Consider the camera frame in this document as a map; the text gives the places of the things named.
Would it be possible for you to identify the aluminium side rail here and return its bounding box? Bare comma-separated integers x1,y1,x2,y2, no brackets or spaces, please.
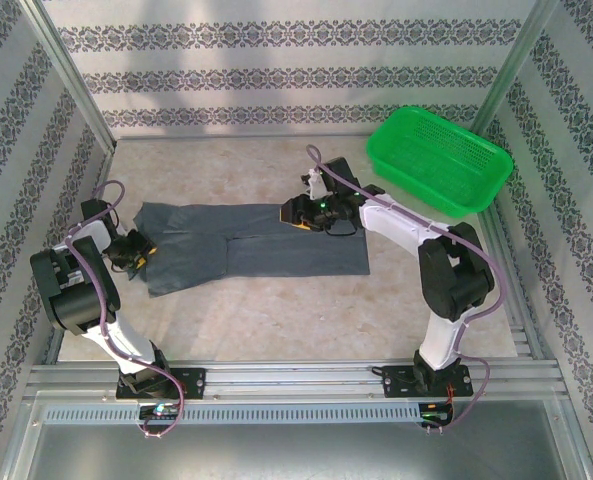
475,207,547,361

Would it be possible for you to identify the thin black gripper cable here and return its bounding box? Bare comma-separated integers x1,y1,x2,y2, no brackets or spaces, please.
324,221,359,238

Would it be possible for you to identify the aluminium mounting rail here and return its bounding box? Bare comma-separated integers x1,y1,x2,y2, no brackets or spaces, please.
25,359,562,401

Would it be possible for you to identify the aluminium frame post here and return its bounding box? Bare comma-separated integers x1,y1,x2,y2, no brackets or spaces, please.
23,0,117,154
468,0,560,146

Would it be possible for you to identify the grey t-shirt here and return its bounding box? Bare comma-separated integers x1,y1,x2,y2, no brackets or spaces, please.
132,199,372,299

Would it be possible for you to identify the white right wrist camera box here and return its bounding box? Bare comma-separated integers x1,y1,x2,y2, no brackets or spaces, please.
303,167,323,201

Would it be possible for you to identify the green plastic basket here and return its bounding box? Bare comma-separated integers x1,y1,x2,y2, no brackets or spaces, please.
365,106,515,220

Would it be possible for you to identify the grey slotted cable duct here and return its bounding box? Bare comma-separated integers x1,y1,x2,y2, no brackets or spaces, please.
40,403,457,426

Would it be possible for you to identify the grey metal sheet panel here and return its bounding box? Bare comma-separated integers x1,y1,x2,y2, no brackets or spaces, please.
5,397,592,480

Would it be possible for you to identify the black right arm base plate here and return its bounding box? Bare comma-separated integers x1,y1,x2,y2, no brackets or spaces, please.
381,364,474,399

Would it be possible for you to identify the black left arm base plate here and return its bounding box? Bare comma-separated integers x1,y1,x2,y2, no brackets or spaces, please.
115,368,207,400

